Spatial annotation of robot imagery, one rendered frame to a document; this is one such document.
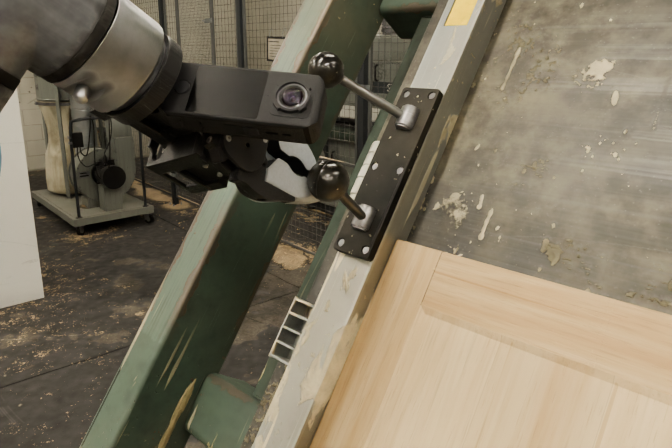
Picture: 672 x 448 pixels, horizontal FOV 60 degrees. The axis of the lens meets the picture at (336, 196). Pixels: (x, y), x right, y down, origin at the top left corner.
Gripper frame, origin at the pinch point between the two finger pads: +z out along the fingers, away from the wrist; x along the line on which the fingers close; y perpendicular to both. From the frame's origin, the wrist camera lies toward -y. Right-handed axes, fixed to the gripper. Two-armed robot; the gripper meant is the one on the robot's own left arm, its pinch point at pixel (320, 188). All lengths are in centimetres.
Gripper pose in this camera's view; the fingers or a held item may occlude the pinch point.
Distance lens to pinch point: 54.6
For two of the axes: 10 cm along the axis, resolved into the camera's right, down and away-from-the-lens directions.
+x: -1.3, 9.0, -4.2
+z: 5.6, 4.2, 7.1
